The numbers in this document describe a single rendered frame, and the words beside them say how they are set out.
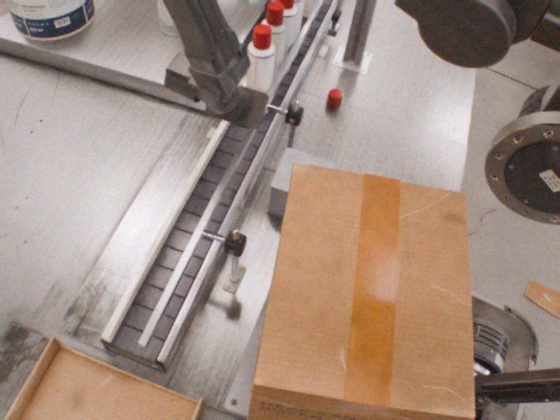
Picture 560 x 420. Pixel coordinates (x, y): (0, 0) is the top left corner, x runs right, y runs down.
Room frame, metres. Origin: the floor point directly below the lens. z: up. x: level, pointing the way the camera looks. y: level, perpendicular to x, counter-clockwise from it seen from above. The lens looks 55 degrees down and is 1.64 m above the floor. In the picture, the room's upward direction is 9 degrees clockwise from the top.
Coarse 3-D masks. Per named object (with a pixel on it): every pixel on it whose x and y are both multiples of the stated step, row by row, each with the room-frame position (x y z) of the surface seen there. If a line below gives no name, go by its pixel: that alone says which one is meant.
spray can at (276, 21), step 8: (272, 8) 0.82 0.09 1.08; (280, 8) 0.82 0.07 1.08; (272, 16) 0.81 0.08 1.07; (280, 16) 0.82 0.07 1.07; (272, 24) 0.81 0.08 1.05; (280, 24) 0.82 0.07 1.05; (272, 32) 0.81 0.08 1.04; (280, 32) 0.81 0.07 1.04; (272, 40) 0.80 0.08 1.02; (280, 40) 0.81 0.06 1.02; (280, 48) 0.81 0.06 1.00; (280, 56) 0.81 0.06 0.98; (280, 64) 0.82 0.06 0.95; (272, 80) 0.81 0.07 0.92
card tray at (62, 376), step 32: (64, 352) 0.19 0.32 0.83; (32, 384) 0.13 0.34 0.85; (64, 384) 0.14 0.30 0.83; (96, 384) 0.16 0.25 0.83; (128, 384) 0.17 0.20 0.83; (32, 416) 0.09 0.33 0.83; (64, 416) 0.10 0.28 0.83; (96, 416) 0.11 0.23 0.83; (128, 416) 0.12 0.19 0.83; (160, 416) 0.13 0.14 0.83; (192, 416) 0.14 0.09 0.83
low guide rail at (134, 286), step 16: (224, 128) 0.65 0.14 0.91; (208, 144) 0.60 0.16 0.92; (208, 160) 0.58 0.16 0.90; (192, 176) 0.53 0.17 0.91; (176, 208) 0.45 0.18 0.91; (160, 240) 0.39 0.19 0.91; (144, 256) 0.35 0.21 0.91; (144, 272) 0.33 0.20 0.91; (128, 288) 0.29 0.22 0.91; (128, 304) 0.27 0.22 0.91; (112, 320) 0.24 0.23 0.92; (112, 336) 0.22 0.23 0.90
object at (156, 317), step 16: (320, 0) 1.07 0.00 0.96; (304, 32) 0.93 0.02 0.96; (288, 64) 0.81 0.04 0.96; (272, 96) 0.71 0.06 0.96; (240, 144) 0.58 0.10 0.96; (240, 160) 0.55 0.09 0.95; (224, 176) 0.50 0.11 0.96; (208, 208) 0.43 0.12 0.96; (192, 240) 0.37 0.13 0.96; (192, 256) 0.35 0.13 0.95; (176, 272) 0.31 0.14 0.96; (160, 304) 0.26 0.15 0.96; (160, 320) 0.24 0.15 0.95; (144, 336) 0.21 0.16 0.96
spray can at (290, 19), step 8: (280, 0) 0.88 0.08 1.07; (288, 0) 0.88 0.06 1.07; (288, 8) 0.88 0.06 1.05; (296, 8) 0.90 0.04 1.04; (288, 16) 0.87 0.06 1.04; (296, 16) 0.89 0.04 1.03; (288, 24) 0.87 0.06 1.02; (288, 32) 0.87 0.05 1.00; (288, 40) 0.87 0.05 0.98; (288, 48) 0.87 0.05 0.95; (288, 72) 0.88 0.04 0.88
